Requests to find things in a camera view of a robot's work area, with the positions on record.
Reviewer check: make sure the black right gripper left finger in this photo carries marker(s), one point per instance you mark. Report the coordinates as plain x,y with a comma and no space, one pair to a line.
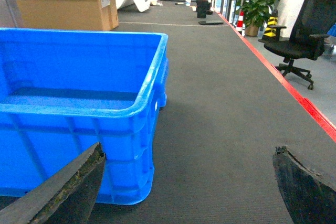
66,197

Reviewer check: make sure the black flat tablet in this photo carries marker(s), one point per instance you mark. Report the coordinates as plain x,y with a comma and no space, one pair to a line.
210,22

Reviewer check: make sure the red white traffic cone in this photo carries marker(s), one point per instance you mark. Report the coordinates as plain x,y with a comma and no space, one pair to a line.
240,22

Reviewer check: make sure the blue plastic crate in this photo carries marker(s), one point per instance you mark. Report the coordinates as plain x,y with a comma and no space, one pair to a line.
64,90

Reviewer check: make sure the black block stack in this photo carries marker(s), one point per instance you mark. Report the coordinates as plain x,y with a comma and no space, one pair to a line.
203,8

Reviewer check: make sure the black office chair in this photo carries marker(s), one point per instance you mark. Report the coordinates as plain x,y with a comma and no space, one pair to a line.
306,40

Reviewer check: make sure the large open cardboard box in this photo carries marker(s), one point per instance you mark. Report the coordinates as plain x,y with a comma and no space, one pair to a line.
95,15

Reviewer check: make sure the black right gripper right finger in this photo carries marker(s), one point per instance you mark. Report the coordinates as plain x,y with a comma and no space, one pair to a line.
307,190

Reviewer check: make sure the red floor edge strip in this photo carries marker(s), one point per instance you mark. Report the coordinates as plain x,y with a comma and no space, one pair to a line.
319,103

